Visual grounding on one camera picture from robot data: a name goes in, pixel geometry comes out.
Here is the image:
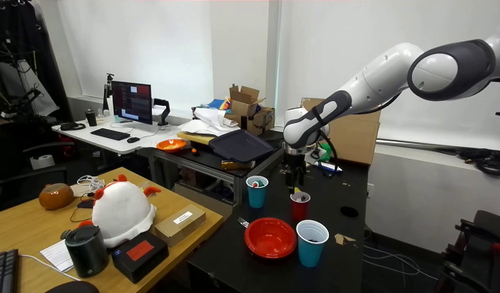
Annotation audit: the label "white cable tangle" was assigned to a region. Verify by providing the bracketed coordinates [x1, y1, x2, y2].
[69, 172, 108, 198]

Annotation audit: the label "black webcam stand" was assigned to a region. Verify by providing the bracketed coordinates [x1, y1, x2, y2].
[102, 71, 116, 116]

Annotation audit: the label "white blue tube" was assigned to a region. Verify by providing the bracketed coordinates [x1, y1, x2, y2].
[313, 160, 344, 173]

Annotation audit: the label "brown ball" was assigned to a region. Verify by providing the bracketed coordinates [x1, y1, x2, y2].
[38, 182, 77, 211]

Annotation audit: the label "small teal plastic cup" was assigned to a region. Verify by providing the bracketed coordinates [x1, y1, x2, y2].
[245, 173, 271, 209]

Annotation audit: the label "orange plate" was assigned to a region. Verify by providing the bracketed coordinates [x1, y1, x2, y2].
[155, 138, 191, 154]

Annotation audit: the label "black computer monitor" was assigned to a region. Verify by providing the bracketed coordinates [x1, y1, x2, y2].
[111, 79, 155, 126]

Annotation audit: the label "white floor cable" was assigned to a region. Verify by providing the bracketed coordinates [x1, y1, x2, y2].
[362, 242, 442, 278]

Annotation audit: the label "black side table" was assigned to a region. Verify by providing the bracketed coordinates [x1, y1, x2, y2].
[137, 128, 292, 208]

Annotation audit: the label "green toy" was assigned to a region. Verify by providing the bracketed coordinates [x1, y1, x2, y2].
[318, 144, 336, 162]

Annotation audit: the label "black keyboard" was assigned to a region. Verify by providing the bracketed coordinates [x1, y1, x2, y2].
[0, 247, 22, 293]
[90, 126, 133, 141]

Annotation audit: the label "red plastic bowl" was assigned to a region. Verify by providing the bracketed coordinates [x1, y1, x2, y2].
[243, 216, 299, 260]

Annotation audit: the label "red plastic cup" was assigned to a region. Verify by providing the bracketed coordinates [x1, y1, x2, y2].
[291, 188, 313, 224]

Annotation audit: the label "white desk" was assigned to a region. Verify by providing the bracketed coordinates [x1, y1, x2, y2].
[51, 115, 181, 159]

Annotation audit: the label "black mug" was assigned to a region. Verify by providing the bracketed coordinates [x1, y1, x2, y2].
[85, 107, 100, 128]

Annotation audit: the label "white tissue box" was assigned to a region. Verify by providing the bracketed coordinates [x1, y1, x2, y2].
[30, 152, 58, 170]

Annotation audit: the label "large blue plastic cup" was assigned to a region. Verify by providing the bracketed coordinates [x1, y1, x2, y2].
[295, 217, 331, 269]

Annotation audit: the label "black box red label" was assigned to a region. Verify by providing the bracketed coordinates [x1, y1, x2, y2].
[111, 230, 170, 284]

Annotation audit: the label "black mouse pad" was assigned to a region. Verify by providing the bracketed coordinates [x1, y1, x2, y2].
[45, 279, 102, 293]

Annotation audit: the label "black cable bundle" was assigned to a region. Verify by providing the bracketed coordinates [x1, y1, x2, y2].
[458, 147, 500, 177]

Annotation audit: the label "white paper sheet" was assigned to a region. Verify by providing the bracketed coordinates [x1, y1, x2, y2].
[40, 237, 76, 273]

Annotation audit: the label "large tan tape scrap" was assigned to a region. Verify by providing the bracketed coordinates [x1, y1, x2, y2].
[333, 232, 357, 247]

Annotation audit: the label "dark blue storage lid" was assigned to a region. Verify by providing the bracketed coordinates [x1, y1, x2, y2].
[208, 128, 278, 164]

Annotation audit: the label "black headphone stand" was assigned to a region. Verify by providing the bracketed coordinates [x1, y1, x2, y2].
[152, 97, 173, 126]

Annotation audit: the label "white plastic bag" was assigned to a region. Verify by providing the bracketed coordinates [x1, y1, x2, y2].
[178, 105, 242, 138]

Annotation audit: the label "black pouch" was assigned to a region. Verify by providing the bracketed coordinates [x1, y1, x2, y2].
[59, 120, 87, 131]

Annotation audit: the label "hanging dark coats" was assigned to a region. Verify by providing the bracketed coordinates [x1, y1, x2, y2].
[0, 0, 76, 123]

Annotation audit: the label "wooden desk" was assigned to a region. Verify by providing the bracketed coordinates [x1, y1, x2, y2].
[0, 165, 227, 293]

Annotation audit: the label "tan cardboard box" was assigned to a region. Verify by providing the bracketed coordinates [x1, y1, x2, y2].
[152, 201, 208, 247]

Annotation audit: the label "open cardboard box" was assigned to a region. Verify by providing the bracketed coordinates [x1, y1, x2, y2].
[225, 82, 278, 136]

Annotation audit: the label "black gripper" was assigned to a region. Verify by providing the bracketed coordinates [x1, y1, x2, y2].
[284, 144, 312, 191]

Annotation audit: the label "black office chair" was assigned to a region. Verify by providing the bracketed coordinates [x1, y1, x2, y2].
[0, 138, 72, 214]

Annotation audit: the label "colourful book stack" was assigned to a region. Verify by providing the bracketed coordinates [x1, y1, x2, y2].
[208, 97, 232, 112]

